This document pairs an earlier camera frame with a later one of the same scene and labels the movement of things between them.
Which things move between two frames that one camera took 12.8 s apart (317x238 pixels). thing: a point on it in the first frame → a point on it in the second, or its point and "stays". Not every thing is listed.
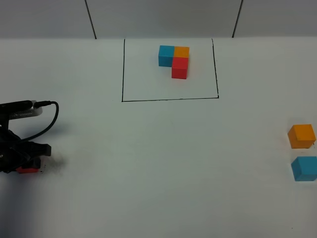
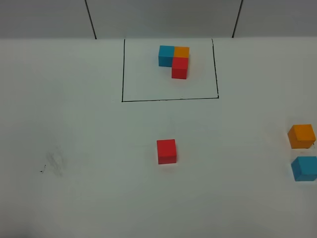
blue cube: x=304 y=168 stays
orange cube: x=301 y=136 stays
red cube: x=21 y=170 → x=167 y=151
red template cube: x=180 y=67 stays
